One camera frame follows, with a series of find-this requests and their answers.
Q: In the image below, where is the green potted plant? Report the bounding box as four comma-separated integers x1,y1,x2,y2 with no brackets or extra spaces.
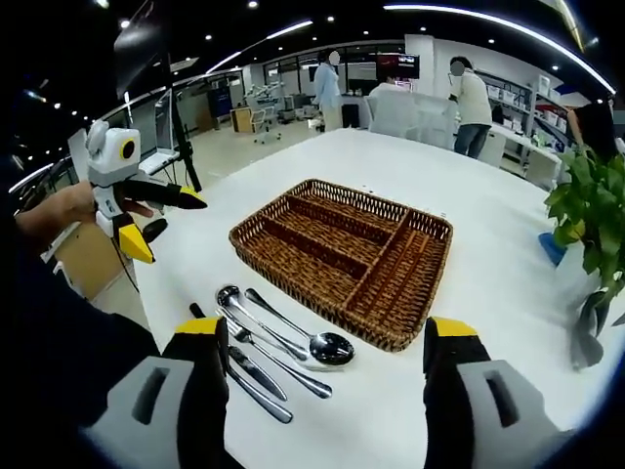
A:
544,149,625,338

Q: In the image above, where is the red display screen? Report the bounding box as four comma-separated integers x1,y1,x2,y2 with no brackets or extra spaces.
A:
375,53,421,79

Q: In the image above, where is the long ceiling strip light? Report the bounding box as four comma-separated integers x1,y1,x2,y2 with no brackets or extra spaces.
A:
383,4,616,94

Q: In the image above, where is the silver knife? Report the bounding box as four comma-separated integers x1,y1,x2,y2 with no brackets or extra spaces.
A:
188,301,290,403
226,363,295,425

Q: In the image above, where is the wooden box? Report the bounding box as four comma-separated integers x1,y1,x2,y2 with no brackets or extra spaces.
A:
229,107,253,133

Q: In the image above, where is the white laptop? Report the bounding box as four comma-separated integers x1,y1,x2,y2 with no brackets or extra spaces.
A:
139,150,181,175

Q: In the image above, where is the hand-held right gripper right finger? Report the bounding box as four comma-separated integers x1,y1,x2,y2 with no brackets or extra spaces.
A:
422,316,563,469

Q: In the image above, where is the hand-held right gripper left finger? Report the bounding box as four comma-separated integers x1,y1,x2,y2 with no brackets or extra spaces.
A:
82,316,230,469

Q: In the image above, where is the black cable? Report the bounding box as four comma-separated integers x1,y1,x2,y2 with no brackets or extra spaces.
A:
114,243,143,294

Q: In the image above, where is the silver spoon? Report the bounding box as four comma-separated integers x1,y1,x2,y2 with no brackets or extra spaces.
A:
243,287,356,366
216,284,312,362

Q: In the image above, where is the blue board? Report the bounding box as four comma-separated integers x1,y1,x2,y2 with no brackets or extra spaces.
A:
208,87,231,118

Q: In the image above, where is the person's left hand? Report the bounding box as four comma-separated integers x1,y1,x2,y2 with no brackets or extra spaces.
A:
48,181,154,227

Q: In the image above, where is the brown wicker utensil storage basket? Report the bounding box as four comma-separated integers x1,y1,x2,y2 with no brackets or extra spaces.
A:
228,178,454,353

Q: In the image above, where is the white office chair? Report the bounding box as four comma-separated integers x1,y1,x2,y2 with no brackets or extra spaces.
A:
251,107,282,146

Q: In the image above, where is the dark plant vase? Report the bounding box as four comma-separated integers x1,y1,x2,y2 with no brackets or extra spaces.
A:
570,290,604,372

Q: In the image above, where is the white storage shelf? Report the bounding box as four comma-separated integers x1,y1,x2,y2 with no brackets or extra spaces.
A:
480,72,572,148

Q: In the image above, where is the black tripod stand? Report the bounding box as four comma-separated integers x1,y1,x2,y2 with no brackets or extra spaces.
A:
163,53,204,194

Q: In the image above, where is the blue object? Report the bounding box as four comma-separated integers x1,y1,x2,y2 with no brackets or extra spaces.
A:
537,232,570,267

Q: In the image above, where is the person's dark clothing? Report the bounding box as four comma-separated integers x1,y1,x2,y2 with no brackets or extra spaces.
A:
0,234,162,441

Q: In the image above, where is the black light panel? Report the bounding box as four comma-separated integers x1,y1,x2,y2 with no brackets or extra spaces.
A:
112,0,170,99

